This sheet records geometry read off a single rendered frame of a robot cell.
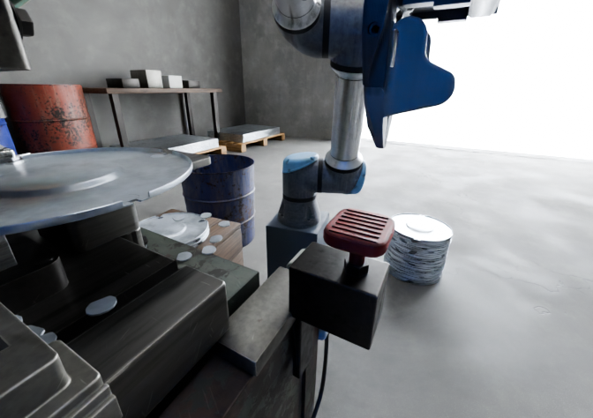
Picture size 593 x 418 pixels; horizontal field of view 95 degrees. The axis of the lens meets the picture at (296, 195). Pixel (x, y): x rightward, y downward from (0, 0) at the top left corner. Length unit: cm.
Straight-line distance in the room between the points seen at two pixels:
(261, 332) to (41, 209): 23
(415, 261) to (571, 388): 60
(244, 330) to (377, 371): 83
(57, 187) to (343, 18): 55
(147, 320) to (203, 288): 5
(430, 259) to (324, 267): 117
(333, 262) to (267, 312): 10
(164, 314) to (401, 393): 92
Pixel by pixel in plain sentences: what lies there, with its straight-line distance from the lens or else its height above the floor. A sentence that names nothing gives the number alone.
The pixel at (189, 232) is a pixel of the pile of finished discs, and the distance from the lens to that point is 109.
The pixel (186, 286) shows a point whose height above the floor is 71.
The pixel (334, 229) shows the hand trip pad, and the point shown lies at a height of 76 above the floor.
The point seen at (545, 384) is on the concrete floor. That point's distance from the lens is 134.
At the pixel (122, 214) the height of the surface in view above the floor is 73.
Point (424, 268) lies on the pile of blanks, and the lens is 145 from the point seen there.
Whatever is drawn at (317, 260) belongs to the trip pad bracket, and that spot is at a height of 70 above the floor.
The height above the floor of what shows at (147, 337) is 71.
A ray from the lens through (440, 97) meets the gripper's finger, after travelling 22.
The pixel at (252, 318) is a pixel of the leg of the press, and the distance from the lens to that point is 34.
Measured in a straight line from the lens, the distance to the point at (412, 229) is 144.
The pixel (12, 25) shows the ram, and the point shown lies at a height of 93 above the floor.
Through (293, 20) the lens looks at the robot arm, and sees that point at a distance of 62.
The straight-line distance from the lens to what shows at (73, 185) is 36.
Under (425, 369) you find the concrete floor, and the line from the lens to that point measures 118.
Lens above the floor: 88
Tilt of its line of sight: 22 degrees down
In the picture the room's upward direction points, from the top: 1 degrees clockwise
